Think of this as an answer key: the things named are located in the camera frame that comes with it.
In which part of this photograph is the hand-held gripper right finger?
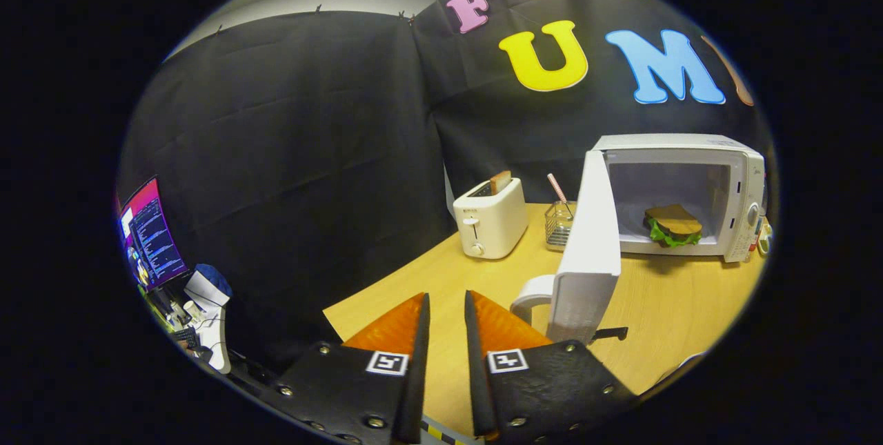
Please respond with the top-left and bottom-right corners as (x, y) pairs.
(464, 290), (639, 442)

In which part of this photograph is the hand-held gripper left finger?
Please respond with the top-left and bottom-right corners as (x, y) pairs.
(262, 292), (432, 445)

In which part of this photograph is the white microwave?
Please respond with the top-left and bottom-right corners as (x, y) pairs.
(510, 133), (766, 346)

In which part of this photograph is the brown bread lettuce sandwich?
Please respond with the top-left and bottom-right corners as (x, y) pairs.
(644, 204), (703, 248)

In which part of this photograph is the cream toaster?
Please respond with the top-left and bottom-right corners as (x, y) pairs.
(453, 178), (529, 260)

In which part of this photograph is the white plate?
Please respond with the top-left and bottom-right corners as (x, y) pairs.
(655, 352), (706, 385)

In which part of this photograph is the black keyboard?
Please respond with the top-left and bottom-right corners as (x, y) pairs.
(169, 326), (202, 350)

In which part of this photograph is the computer monitor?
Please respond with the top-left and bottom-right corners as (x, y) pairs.
(119, 177), (188, 292)

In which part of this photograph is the wire mesh basket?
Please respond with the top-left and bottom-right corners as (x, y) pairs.
(544, 200), (575, 251)

